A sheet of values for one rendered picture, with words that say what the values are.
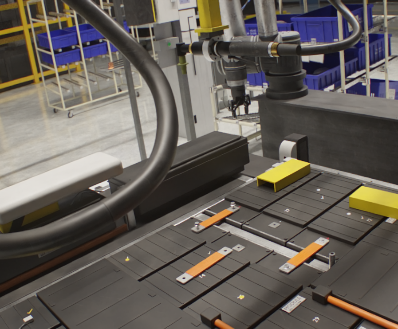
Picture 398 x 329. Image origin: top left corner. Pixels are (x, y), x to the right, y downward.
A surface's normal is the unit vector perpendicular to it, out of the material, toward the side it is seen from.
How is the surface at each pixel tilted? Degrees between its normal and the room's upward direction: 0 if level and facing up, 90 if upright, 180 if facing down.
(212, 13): 90
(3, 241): 46
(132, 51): 69
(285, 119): 90
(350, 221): 0
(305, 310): 0
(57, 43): 97
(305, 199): 0
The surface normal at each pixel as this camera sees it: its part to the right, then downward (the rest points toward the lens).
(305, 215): -0.12, -0.92
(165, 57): 0.67, 0.21
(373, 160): -0.72, 0.35
